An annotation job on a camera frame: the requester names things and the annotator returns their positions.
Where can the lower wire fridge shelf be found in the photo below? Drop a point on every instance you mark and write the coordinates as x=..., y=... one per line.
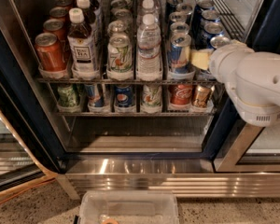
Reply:
x=166, y=109

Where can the lower shelf Pepsi can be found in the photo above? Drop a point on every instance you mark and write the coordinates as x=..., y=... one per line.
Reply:
x=124, y=95

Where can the lower shelf gold can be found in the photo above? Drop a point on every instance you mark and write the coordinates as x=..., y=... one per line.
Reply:
x=201, y=96

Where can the front Red Bull can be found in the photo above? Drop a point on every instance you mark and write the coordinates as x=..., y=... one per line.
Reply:
x=179, y=53

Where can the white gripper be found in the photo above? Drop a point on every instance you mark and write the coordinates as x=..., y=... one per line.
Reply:
x=222, y=62

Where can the open fridge glass door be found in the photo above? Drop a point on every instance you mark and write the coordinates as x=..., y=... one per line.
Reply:
x=20, y=170

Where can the lower shelf Coca-Cola can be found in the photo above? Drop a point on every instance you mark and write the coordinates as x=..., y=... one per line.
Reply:
x=180, y=94

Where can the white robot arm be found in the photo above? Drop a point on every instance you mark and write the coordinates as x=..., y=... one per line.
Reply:
x=251, y=79

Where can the clear plastic bin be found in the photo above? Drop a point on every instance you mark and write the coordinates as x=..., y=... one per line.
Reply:
x=128, y=207

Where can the front clear water bottle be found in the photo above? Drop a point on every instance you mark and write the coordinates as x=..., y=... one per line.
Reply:
x=148, y=45

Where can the orange soda can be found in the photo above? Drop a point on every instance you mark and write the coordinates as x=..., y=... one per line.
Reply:
x=59, y=13
x=56, y=27
x=49, y=51

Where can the top wire fridge shelf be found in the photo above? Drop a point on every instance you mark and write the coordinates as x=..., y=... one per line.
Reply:
x=233, y=30

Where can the red bull can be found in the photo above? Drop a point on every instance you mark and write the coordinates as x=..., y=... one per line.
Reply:
x=179, y=53
x=179, y=28

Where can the lower shelf green can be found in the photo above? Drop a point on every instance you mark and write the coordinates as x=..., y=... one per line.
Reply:
x=68, y=96

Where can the lower shelf blue slim can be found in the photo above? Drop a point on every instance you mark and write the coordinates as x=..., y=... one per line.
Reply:
x=95, y=95

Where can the front tea bottle white cap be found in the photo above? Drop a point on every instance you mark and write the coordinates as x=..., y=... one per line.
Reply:
x=81, y=42

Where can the lower shelf 7up can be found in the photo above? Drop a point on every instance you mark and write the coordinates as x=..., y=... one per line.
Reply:
x=151, y=95

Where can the wire fridge shelf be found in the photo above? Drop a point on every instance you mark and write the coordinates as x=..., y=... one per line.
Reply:
x=233, y=30
x=166, y=109

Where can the front orange soda can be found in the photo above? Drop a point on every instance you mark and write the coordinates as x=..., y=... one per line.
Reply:
x=49, y=51

